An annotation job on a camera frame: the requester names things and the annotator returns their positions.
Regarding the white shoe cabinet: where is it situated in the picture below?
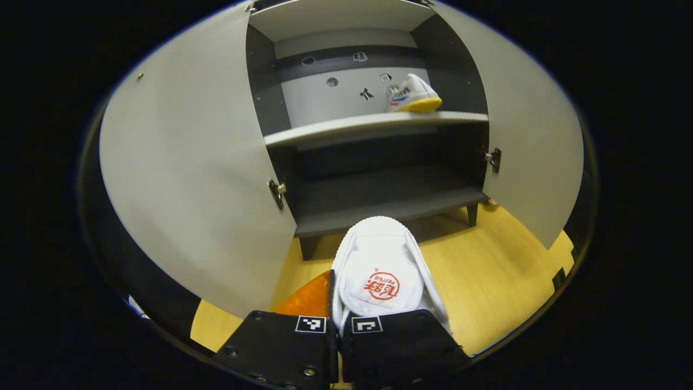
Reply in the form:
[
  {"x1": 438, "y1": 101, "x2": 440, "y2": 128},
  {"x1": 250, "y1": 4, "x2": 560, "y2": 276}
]
[{"x1": 99, "y1": 0, "x2": 584, "y2": 319}]

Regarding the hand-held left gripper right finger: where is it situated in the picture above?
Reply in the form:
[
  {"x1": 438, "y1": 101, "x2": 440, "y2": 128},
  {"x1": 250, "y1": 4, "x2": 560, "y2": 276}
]
[{"x1": 341, "y1": 310, "x2": 470, "y2": 389}]

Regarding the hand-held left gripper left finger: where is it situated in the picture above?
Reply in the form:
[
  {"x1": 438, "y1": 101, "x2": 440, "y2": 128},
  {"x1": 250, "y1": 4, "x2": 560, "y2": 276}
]
[{"x1": 212, "y1": 269, "x2": 340, "y2": 390}]

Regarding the white shoe cabinet door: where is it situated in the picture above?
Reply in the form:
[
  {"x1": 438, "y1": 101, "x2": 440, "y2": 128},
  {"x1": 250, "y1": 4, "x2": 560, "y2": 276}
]
[
  {"x1": 99, "y1": 3, "x2": 297, "y2": 319},
  {"x1": 433, "y1": 3, "x2": 584, "y2": 250}
]

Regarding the white shoe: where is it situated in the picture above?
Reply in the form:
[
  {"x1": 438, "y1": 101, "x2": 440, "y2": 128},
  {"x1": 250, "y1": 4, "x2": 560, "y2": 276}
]
[
  {"x1": 330, "y1": 216, "x2": 454, "y2": 350},
  {"x1": 385, "y1": 73, "x2": 443, "y2": 114}
]

